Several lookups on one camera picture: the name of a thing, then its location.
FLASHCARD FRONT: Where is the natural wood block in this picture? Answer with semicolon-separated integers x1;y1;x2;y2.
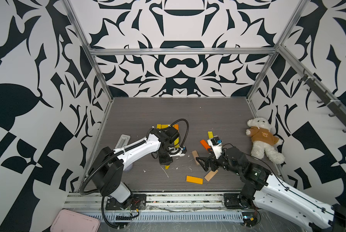
192;150;200;165
204;170;218;182

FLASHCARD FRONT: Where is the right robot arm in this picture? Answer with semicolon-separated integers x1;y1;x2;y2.
196;147;346;232

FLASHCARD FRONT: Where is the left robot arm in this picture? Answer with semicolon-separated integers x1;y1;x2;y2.
79;119;189;208

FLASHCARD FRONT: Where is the natural wood block bottom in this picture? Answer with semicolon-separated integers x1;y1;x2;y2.
204;170;218;182

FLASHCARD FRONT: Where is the orange-yellow block bottom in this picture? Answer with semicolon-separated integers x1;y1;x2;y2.
186;176;203;185

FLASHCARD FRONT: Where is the white teddy bear brown shirt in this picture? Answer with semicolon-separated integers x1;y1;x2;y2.
246;118;285;164

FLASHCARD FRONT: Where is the clear plastic package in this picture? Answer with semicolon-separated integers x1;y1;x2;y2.
115;134;131;149

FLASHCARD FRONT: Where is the green circuit board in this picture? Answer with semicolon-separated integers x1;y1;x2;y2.
242;212;259;228

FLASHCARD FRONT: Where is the pink tray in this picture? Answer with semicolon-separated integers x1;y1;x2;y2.
50;209;101;232

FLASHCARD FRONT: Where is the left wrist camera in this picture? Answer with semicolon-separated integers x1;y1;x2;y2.
168;147;187;157

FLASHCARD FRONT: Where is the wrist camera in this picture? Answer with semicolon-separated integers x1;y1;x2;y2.
207;135;223;160
168;147;187;157

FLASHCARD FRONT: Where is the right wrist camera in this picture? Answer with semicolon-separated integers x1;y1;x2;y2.
207;135;223;160

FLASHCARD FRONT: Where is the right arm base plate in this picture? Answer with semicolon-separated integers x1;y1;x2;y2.
223;193;254;209

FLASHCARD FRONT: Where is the white cable duct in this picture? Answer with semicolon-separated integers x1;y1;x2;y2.
82;211;244;223

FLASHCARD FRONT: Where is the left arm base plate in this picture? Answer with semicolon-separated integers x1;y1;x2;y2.
105;194;147;210

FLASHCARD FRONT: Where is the wall hook rail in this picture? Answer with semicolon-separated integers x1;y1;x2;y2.
298;68;346;133

